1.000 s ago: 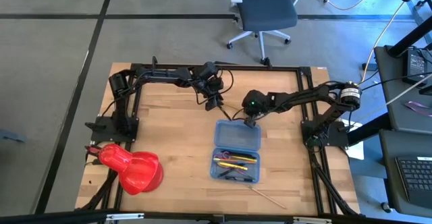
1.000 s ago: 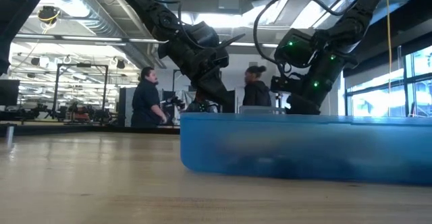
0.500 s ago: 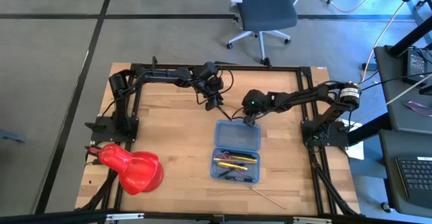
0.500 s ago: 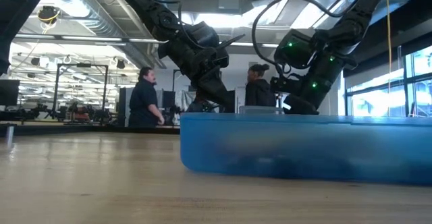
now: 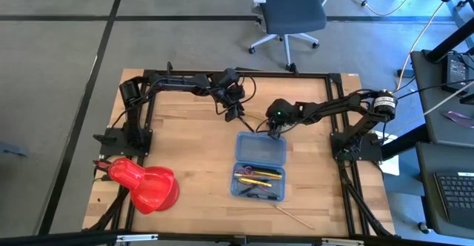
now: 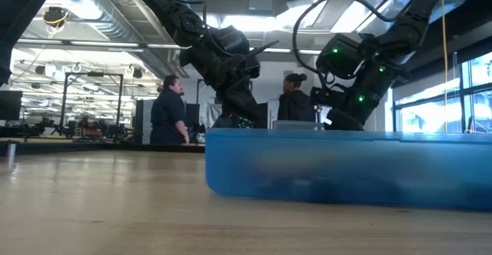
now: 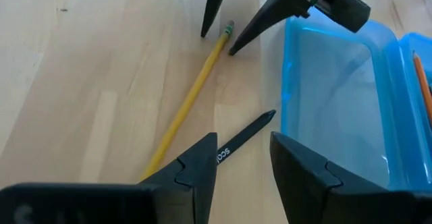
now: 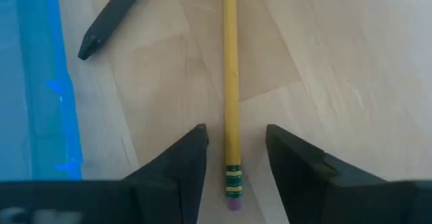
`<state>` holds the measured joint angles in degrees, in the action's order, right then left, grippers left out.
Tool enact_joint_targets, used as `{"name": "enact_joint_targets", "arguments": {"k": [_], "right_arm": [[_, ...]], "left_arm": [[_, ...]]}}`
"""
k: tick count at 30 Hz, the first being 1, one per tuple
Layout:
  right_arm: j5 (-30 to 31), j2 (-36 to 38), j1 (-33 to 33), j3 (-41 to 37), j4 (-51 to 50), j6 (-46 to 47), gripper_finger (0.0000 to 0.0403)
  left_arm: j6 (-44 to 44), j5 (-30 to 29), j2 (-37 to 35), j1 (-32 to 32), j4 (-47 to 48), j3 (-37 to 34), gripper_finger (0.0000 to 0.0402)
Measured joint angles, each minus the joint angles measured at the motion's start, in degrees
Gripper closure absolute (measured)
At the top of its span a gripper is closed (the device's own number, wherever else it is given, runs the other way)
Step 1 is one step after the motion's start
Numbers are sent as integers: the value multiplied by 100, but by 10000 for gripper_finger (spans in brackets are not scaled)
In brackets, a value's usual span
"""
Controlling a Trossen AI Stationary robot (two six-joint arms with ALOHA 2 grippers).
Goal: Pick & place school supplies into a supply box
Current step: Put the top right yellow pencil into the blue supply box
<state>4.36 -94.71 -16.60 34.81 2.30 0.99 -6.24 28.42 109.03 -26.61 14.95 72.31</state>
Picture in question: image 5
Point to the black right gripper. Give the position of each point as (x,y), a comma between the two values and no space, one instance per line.
(281,112)

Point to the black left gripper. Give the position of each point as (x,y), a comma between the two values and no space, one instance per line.
(231,96)

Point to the blue translucent plastic supply box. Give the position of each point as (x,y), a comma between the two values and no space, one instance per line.
(259,149)

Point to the orange pencil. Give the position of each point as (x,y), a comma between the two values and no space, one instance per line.
(244,175)

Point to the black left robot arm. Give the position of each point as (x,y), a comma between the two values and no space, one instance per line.
(177,81)

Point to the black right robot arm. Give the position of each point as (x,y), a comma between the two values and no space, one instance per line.
(333,107)

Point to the red plastic lamp shade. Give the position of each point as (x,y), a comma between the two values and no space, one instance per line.
(148,186)

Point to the grey office chair white base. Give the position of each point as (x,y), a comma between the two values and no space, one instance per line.
(292,12)

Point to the white paper sheet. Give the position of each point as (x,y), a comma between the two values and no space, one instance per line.
(392,166)

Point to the grey side desk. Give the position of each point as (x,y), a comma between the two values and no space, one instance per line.
(433,120)

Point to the purple ribbon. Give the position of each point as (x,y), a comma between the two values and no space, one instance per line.
(459,118)

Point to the black power adapter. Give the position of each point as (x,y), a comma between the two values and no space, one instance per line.
(455,72)

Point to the dark laptop keyboard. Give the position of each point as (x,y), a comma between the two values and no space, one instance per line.
(455,198)

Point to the black diagonal pole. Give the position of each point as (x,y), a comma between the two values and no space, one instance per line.
(448,44)

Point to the black beam with silver brackets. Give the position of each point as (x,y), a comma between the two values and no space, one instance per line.
(55,241)

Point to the black aluminium table frame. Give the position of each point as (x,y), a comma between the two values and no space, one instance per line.
(311,75)

